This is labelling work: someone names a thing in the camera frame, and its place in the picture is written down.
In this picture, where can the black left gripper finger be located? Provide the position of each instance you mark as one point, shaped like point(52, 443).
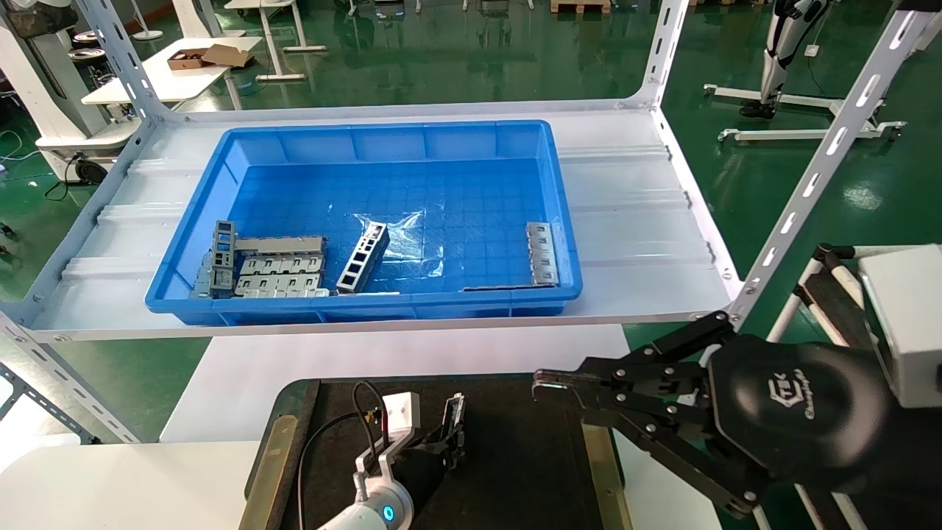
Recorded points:
point(447, 442)
point(460, 450)

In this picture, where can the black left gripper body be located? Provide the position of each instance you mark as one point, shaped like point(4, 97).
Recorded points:
point(425, 471)

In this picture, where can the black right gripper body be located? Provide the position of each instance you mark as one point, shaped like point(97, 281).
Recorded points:
point(795, 412)

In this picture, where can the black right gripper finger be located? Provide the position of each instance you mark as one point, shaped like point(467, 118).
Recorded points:
point(633, 375)
point(662, 449)

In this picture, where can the long grey metal channel part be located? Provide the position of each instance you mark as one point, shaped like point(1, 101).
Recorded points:
point(456, 412)

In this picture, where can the white robot base machine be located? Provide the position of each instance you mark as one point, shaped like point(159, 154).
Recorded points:
point(44, 88)

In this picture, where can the black container tray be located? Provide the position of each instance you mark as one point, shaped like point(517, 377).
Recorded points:
point(515, 456)

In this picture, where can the white stand with black pads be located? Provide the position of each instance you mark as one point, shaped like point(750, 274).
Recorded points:
point(835, 302)

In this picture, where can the slotted silver metal plate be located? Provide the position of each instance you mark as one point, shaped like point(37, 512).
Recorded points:
point(543, 254)

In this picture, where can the white metal shelf rack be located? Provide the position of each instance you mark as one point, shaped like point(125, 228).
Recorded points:
point(633, 221)

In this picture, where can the perforated grey metal bar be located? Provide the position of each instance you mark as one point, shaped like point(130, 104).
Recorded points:
point(363, 258)

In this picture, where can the clear plastic film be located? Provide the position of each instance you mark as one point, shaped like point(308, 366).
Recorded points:
point(408, 235)

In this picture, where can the blue plastic bin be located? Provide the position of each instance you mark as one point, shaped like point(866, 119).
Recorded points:
point(412, 184)

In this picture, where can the white wheeled stand base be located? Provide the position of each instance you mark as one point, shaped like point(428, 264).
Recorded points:
point(802, 134)

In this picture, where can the humanoid robot legs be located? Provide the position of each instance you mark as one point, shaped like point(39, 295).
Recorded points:
point(780, 51)

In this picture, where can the wooden pallet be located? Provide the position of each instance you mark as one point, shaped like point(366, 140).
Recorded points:
point(581, 6)

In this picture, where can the white table with legs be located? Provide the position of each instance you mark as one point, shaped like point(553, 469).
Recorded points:
point(280, 44)

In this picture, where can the open cardboard box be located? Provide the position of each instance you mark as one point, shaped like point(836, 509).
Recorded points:
point(213, 55)

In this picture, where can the white table with box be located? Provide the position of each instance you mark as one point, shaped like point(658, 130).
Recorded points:
point(165, 81)

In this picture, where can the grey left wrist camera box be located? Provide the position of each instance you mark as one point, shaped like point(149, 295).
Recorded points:
point(401, 416)

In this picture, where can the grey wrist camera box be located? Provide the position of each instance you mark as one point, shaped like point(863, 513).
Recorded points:
point(401, 416)
point(909, 324)

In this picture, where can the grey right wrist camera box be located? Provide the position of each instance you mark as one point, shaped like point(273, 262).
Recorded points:
point(909, 324)

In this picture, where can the dark grey metal frame part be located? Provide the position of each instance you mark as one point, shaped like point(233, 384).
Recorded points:
point(223, 258)

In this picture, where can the white pedestal stand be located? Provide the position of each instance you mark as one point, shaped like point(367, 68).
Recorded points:
point(147, 29)

